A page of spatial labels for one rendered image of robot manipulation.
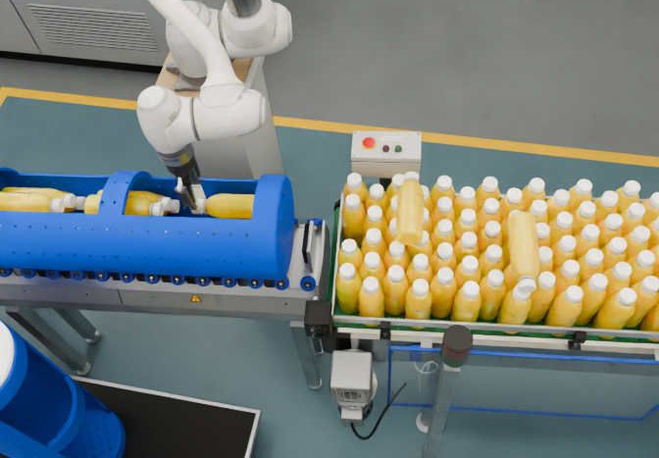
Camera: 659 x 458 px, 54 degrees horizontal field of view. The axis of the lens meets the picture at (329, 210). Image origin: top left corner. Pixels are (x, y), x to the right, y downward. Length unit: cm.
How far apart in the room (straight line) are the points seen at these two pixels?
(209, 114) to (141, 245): 43
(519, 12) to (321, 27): 114
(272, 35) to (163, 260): 77
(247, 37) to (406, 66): 176
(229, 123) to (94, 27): 232
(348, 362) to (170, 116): 82
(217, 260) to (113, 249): 27
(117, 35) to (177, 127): 223
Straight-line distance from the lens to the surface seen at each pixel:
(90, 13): 368
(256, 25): 203
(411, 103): 350
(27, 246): 190
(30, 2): 384
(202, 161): 245
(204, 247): 170
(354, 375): 183
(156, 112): 150
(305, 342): 227
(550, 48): 388
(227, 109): 150
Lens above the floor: 259
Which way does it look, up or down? 57 degrees down
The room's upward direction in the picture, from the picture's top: 7 degrees counter-clockwise
